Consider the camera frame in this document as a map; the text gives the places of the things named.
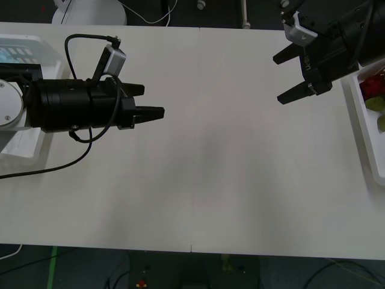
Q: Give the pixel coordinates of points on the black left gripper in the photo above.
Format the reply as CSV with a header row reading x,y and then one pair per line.
x,y
105,105

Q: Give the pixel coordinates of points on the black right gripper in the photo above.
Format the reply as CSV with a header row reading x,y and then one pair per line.
x,y
328,60

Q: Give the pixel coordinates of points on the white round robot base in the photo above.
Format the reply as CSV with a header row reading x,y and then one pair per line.
x,y
90,13

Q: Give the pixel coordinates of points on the silver and black left arm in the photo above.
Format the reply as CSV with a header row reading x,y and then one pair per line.
x,y
60,105

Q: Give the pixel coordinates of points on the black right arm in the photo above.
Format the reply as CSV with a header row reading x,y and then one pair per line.
x,y
370,33

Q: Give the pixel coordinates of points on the white leg with caster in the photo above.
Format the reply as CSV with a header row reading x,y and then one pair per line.
x,y
245,16

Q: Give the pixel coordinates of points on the red rose with green leaves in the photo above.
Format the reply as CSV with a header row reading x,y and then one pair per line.
x,y
371,87

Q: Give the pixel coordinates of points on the shallow white slotted box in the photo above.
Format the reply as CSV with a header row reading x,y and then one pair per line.
x,y
45,51

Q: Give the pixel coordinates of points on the white caster wheel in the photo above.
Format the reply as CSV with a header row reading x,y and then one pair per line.
x,y
201,4

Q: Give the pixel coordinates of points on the red and yellow button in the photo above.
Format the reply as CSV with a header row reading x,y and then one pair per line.
x,y
141,283

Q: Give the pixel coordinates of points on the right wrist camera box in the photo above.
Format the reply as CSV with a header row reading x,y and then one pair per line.
x,y
296,30

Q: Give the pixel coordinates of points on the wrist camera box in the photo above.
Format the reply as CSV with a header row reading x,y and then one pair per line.
x,y
115,60
296,30

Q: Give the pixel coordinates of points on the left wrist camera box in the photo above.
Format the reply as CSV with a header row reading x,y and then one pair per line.
x,y
115,60

